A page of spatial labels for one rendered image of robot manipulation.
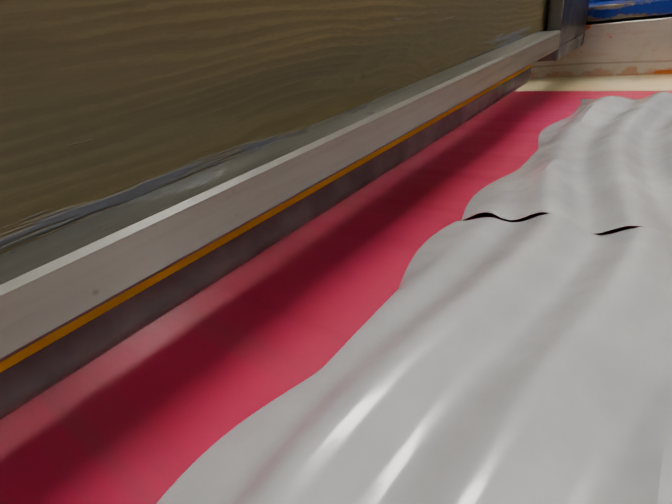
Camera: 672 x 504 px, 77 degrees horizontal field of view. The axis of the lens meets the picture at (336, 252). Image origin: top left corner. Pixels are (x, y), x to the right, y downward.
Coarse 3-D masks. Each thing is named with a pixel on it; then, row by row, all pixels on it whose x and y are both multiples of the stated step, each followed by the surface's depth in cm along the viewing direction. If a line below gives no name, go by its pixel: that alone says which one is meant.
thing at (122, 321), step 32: (480, 96) 23; (448, 128) 21; (384, 160) 17; (320, 192) 14; (352, 192) 16; (288, 224) 13; (224, 256) 11; (160, 288) 10; (192, 288) 11; (96, 320) 9; (128, 320) 10; (64, 352) 9; (96, 352) 9; (0, 384) 8; (32, 384) 8; (0, 416) 8
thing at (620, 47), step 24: (600, 24) 29; (624, 24) 29; (648, 24) 28; (576, 48) 31; (600, 48) 30; (624, 48) 29; (648, 48) 28; (552, 72) 32; (576, 72) 31; (600, 72) 31; (624, 72) 30; (648, 72) 29
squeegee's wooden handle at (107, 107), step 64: (0, 0) 6; (64, 0) 7; (128, 0) 7; (192, 0) 8; (256, 0) 9; (320, 0) 11; (384, 0) 13; (448, 0) 16; (512, 0) 21; (0, 64) 6; (64, 64) 7; (128, 64) 8; (192, 64) 8; (256, 64) 10; (320, 64) 11; (384, 64) 14; (448, 64) 17; (0, 128) 6; (64, 128) 7; (128, 128) 8; (192, 128) 9; (256, 128) 10; (0, 192) 6; (64, 192) 7; (128, 192) 8
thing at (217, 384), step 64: (256, 256) 14; (320, 256) 13; (384, 256) 13; (192, 320) 11; (256, 320) 11; (320, 320) 11; (64, 384) 10; (128, 384) 9; (192, 384) 9; (256, 384) 9; (0, 448) 8; (64, 448) 8; (128, 448) 8; (192, 448) 8
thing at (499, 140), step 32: (512, 96) 29; (544, 96) 28; (576, 96) 26; (640, 96) 24; (480, 128) 23; (512, 128) 22; (544, 128) 22; (416, 160) 20; (448, 160) 19; (480, 160) 19; (512, 160) 18; (384, 192) 17; (416, 192) 17; (448, 192) 16
